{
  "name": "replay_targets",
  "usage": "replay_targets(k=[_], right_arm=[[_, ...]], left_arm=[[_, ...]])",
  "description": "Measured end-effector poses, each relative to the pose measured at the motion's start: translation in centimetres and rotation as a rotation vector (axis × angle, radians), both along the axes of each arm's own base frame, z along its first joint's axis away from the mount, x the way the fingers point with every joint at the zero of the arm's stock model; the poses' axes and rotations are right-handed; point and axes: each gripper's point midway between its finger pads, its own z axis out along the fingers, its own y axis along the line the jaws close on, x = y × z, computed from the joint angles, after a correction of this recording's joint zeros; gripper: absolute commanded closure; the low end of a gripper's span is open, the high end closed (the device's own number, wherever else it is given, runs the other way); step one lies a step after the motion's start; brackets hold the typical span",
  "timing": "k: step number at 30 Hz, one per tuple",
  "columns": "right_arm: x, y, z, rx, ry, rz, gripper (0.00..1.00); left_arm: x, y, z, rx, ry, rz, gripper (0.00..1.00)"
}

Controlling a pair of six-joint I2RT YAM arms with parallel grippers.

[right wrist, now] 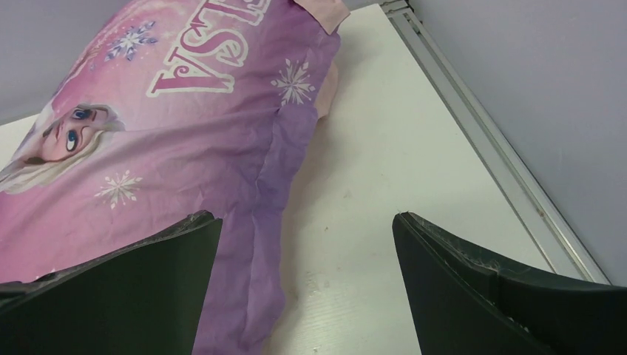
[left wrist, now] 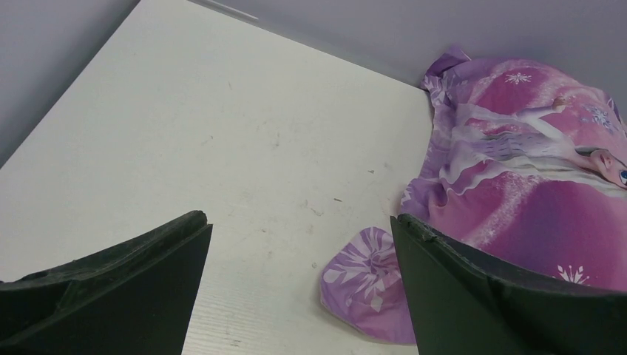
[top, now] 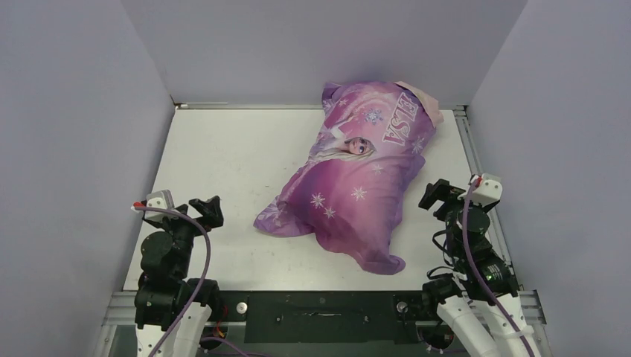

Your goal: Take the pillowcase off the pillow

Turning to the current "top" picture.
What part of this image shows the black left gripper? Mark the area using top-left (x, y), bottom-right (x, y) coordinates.
top-left (154, 195), bottom-right (222, 277)

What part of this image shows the purple Elsa print pillowcase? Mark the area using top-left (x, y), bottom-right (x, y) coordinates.
top-left (253, 81), bottom-right (443, 275)

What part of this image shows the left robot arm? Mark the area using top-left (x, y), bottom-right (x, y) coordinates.
top-left (132, 190), bottom-right (227, 356)

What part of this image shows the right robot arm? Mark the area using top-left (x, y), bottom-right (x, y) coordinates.
top-left (419, 174), bottom-right (541, 356)

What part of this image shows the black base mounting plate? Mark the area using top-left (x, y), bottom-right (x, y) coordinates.
top-left (211, 291), bottom-right (436, 344)

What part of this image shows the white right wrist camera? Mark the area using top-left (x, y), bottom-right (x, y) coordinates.
top-left (459, 173), bottom-right (503, 208)

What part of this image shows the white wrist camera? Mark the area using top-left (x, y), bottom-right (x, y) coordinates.
top-left (131, 190), bottom-right (175, 223)
top-left (459, 173), bottom-right (503, 208)

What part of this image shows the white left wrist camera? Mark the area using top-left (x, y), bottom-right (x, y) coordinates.
top-left (131, 190), bottom-right (175, 223)

